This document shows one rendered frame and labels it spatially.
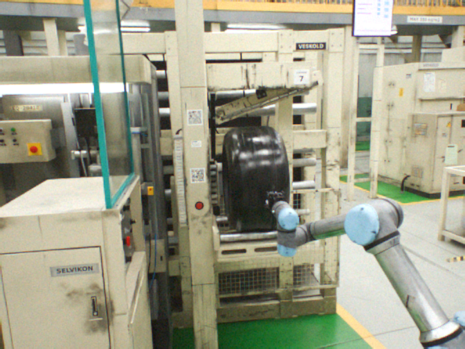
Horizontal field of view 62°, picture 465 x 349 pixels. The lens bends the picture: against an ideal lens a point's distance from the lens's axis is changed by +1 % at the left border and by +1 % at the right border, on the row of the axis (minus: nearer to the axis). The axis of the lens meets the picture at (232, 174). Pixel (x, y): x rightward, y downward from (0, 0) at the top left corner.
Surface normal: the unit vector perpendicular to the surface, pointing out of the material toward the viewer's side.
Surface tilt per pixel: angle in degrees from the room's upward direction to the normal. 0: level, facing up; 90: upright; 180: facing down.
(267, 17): 90
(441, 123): 90
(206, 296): 90
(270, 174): 75
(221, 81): 90
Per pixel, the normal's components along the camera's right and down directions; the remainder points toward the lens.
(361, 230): -0.82, 0.04
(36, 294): 0.12, 0.20
